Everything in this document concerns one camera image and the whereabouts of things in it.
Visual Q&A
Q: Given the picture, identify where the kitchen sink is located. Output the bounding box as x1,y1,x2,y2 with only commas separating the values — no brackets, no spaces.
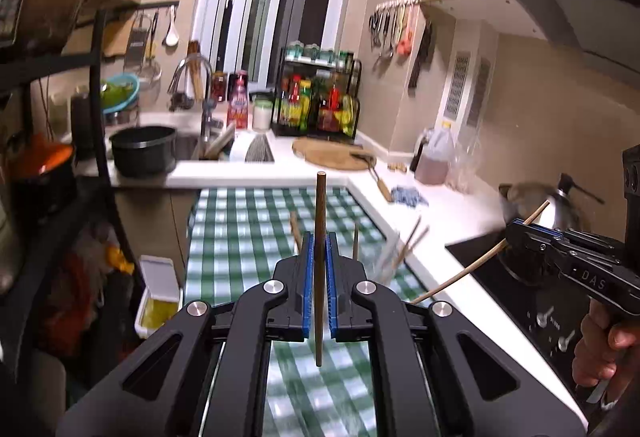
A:
175,129,276,163

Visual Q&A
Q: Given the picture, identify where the clear plastic bag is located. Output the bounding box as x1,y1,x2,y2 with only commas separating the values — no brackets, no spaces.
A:
447,127,484,194

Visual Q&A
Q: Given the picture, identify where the white ladle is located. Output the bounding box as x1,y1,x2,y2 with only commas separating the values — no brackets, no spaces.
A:
162,7,180,47

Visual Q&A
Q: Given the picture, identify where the bundle of wooden chopsticks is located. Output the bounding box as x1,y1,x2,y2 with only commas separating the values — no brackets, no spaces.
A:
187,39,206,100

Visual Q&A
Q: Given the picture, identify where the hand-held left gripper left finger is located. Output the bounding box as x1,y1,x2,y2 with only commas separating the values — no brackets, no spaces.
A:
57,232,316,437

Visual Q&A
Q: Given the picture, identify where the metal wok lid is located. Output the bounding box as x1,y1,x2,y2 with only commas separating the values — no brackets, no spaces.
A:
500,173,606,238

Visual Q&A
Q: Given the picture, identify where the orange pot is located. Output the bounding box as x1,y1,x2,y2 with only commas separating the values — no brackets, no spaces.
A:
10,134,79,219

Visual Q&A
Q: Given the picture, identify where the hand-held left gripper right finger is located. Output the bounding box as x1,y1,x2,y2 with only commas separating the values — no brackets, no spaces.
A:
325,232,586,437

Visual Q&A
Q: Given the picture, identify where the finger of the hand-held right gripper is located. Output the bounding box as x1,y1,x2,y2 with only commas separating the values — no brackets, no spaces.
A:
520,220,569,242
504,222,557,264

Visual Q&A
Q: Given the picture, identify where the round wooden cutting board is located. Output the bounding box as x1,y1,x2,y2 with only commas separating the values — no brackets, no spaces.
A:
291,137,377,172

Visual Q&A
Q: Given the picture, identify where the black glass stove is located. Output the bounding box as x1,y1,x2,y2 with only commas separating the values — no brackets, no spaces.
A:
445,234,601,399

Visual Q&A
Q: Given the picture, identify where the red jar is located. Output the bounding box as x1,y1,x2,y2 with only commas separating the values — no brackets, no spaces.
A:
212,71,229,104

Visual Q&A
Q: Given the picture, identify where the yellow plastic bag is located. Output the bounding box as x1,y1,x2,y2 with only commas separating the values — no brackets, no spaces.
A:
102,242,136,276

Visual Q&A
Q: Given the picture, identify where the person's right hand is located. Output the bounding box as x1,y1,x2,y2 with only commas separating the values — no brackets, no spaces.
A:
572,299,640,413

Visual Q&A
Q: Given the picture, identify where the pink dish soap bottle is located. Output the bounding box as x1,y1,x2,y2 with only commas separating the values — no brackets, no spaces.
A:
226,71,250,130

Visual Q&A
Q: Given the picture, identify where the wooden handled spatula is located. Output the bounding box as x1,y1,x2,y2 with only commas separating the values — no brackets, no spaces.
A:
350,152,394,204

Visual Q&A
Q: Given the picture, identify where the white wall vent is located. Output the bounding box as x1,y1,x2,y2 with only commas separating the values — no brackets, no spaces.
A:
465,58,492,128
442,52,472,118

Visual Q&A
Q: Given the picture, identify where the chrome faucet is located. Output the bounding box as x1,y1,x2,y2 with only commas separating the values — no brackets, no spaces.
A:
167,54,217,144

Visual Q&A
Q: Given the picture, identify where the hanging cleaver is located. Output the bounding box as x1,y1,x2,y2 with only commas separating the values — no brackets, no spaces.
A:
407,17,434,90

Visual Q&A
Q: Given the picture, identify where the hanging wooden board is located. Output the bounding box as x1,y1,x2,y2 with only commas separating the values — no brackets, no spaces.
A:
102,17,132,58

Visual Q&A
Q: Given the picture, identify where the black cooking pot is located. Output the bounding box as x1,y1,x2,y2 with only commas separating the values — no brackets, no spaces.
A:
109,126,178,178

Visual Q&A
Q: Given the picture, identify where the dark brown bowl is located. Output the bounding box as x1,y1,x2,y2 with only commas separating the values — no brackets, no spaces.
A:
15,0,89,56

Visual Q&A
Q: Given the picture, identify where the row of sauce bottles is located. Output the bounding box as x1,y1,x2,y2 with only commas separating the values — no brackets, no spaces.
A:
277,74,361,132

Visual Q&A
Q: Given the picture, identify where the black spice rack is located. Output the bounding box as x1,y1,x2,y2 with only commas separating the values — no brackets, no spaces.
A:
272,44,362,141

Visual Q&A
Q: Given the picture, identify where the row of hanging kitchen tools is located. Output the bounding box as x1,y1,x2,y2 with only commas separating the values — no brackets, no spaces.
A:
369,2,419,61

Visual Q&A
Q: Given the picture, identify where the black shelf rack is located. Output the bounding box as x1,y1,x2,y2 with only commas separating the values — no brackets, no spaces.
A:
0,0,181,268

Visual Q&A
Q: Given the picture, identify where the blue cloth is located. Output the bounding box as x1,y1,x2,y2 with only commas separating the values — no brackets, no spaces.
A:
390,184,430,209

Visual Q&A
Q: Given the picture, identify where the plastic oil jug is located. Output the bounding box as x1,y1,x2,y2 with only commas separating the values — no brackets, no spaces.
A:
414,119,457,186

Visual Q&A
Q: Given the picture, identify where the green white checked tablecloth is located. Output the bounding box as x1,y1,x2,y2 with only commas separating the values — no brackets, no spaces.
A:
185,186,442,437

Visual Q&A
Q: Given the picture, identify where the white jar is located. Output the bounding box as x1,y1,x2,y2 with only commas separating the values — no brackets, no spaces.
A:
252,93,275,132

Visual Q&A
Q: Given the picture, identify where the clear plastic utensil holder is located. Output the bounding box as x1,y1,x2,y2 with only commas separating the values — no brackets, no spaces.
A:
292,226,417,290

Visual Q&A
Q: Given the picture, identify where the metal grater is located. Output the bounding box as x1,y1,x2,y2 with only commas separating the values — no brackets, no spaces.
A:
125,14,154,68

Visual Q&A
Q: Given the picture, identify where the white plastic box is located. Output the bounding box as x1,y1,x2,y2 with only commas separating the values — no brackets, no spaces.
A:
136,254,184,339

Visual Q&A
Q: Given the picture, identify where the row of spice jars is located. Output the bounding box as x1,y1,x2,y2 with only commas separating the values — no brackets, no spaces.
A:
287,42,353,68

